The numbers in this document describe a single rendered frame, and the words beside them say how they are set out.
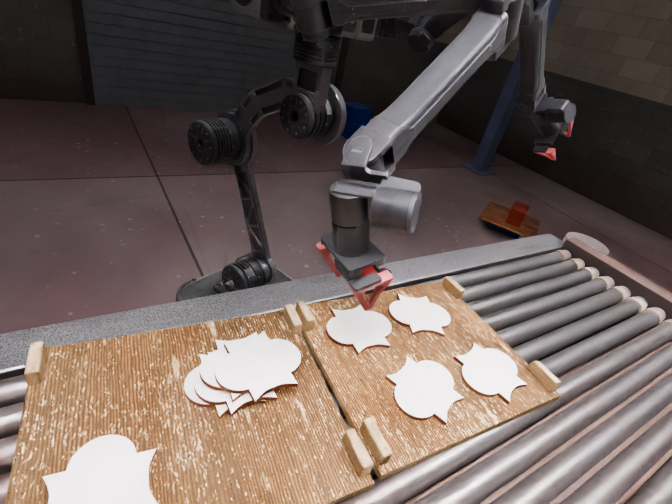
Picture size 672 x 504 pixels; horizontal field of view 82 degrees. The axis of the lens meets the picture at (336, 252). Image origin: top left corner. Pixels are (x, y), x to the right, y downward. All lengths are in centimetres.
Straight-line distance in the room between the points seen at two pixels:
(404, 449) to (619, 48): 577
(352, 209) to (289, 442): 34
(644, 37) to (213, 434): 588
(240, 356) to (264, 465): 16
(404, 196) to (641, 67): 552
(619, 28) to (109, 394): 607
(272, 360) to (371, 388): 17
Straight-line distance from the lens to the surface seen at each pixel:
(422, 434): 67
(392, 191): 53
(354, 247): 58
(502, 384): 80
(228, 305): 81
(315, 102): 128
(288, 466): 59
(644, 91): 591
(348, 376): 69
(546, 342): 102
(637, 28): 609
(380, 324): 79
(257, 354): 65
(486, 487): 70
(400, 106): 64
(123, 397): 66
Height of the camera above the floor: 146
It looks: 32 degrees down
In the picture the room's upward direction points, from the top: 14 degrees clockwise
